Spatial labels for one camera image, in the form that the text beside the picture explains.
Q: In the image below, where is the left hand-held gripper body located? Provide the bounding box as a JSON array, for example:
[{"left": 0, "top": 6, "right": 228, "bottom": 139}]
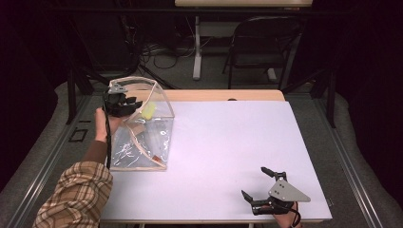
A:
[{"left": 104, "top": 83, "right": 128, "bottom": 117}]

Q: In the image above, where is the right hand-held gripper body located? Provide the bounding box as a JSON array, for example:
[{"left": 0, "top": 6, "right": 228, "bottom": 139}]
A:
[{"left": 252, "top": 171, "right": 312, "bottom": 217}]

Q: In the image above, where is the yellow shuttlecock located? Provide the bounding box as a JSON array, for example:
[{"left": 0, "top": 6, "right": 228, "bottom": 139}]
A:
[{"left": 141, "top": 101, "right": 157, "bottom": 122}]

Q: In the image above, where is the transparent bag with beige trim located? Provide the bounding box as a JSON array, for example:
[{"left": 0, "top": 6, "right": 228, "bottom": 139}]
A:
[{"left": 106, "top": 75, "right": 176, "bottom": 172}]

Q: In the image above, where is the person's left hand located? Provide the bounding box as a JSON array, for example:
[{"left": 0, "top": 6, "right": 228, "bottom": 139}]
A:
[{"left": 94, "top": 106, "right": 124, "bottom": 143}]

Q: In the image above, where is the person's right hand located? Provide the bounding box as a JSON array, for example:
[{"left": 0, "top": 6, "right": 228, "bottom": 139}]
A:
[{"left": 273, "top": 202, "right": 300, "bottom": 228}]

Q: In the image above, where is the white table mat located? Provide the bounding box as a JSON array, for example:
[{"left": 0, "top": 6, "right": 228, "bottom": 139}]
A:
[{"left": 100, "top": 100, "right": 333, "bottom": 222}]

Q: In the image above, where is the black metal stand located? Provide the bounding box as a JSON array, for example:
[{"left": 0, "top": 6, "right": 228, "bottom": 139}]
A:
[
  {"left": 284, "top": 67, "right": 337, "bottom": 129},
  {"left": 66, "top": 67, "right": 96, "bottom": 125}
]

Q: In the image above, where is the wooden table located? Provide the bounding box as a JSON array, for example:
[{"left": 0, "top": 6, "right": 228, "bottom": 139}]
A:
[{"left": 104, "top": 89, "right": 332, "bottom": 225}]

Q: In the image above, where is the white desk with metal leg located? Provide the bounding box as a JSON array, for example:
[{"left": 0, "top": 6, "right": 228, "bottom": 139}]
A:
[{"left": 174, "top": 0, "right": 314, "bottom": 81}]

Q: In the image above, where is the black folding chair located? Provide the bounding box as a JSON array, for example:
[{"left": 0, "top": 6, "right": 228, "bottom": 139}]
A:
[{"left": 222, "top": 15, "right": 302, "bottom": 91}]

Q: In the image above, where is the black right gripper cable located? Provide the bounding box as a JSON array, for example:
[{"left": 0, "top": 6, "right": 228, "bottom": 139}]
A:
[{"left": 278, "top": 202, "right": 302, "bottom": 228}]

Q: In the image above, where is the tangle of floor cables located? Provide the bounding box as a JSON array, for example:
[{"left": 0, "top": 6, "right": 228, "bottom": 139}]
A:
[{"left": 139, "top": 37, "right": 198, "bottom": 70}]

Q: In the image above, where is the metal floor rail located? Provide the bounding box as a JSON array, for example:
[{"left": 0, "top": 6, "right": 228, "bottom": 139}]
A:
[
  {"left": 312, "top": 96, "right": 386, "bottom": 228},
  {"left": 6, "top": 94, "right": 94, "bottom": 228}
]

